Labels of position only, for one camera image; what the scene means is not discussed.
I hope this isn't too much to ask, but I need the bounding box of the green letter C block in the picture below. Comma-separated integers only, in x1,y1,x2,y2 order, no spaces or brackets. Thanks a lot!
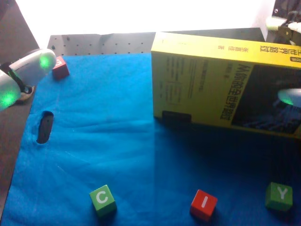
89,185,118,218

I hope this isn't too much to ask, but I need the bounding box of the green letter Y block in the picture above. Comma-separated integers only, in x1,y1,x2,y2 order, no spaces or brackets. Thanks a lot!
265,182,293,212

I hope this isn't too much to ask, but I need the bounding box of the red letter G block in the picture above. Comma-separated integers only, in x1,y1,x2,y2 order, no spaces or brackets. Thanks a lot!
52,56,71,81

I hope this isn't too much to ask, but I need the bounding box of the red letter I block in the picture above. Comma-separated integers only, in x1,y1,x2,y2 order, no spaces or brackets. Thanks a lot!
190,189,218,222

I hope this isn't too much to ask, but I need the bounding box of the yellow book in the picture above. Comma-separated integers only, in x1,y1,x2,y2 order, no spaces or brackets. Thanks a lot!
150,32,301,140

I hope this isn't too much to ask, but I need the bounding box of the blue cloth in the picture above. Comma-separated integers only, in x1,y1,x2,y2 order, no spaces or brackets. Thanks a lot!
0,53,301,226

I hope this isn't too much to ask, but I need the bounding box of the right robot hand white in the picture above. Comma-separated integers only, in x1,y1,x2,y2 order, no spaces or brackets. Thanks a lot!
265,10,301,47

